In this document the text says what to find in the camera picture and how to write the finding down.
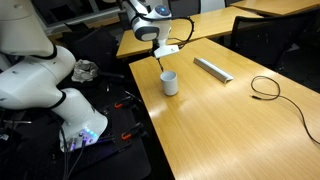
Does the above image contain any white angled plastic strip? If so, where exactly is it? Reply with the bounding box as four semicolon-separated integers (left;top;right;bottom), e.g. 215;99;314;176
193;58;234;83

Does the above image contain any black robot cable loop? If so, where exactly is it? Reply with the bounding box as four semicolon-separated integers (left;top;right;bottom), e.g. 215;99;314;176
166;16;195;50

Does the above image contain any black office chair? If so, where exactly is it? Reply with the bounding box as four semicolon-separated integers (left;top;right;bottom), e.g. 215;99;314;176
230;7;320;73

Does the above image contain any orange handled clamp far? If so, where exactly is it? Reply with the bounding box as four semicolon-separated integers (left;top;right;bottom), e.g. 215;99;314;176
114;96;134;109

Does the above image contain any crumpled grey cloth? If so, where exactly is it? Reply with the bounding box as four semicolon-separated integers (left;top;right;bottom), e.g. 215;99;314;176
71;59;98;83

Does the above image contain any orange handled clamp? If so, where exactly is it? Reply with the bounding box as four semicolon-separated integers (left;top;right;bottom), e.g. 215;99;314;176
121;122;143;141
114;96;134;109

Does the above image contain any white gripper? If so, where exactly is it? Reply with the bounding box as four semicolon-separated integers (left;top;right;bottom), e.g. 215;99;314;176
153;45;179;58

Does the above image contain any thin black cable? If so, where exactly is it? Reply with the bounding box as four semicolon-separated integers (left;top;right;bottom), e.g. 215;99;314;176
250;75;320;146

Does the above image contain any black base mat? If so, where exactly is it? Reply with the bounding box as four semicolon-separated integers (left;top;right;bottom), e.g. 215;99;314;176
0;86;151;180

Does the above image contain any orange handled clamp near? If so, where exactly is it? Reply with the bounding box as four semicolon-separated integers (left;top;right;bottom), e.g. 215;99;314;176
121;122;143;141

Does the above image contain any black pen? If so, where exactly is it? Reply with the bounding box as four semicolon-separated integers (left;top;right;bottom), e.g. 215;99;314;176
157;58;164;73

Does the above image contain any white ceramic mug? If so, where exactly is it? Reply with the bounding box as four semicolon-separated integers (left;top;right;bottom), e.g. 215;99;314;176
160;71;178;96

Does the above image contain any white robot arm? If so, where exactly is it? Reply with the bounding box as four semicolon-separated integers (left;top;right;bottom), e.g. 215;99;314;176
0;0;108;153

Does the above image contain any dark chair behind robot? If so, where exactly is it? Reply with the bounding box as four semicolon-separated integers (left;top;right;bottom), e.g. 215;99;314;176
62;26;118;72

